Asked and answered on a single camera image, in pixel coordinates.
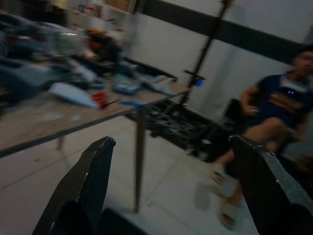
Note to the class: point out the seated person in dark shirt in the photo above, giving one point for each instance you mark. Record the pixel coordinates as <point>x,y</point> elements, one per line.
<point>278,98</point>

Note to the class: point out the white light blue package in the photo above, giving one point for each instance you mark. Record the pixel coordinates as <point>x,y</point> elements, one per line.
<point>71,94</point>

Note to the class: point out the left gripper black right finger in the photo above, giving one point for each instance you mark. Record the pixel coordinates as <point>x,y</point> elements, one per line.
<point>269,186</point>

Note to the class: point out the clear plastic bag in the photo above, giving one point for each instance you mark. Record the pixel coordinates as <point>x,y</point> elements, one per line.
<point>68,41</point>

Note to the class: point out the light blue small box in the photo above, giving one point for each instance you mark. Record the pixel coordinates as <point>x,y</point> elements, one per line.
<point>126,85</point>

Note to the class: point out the red small tool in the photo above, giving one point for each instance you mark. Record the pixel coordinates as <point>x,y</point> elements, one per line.
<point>100,99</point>

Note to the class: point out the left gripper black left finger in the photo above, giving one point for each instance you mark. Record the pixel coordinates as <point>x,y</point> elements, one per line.
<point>85,176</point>

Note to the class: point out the small device with blue light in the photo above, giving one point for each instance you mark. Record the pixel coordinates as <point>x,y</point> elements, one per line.
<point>199,82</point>

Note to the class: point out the wooden table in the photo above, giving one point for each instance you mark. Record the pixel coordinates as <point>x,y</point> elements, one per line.
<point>73,122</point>

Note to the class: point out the black tripod stand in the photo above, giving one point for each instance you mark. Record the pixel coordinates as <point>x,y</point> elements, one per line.
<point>207,44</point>

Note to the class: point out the orange and black item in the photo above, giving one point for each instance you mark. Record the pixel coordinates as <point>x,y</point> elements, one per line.
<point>102,41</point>

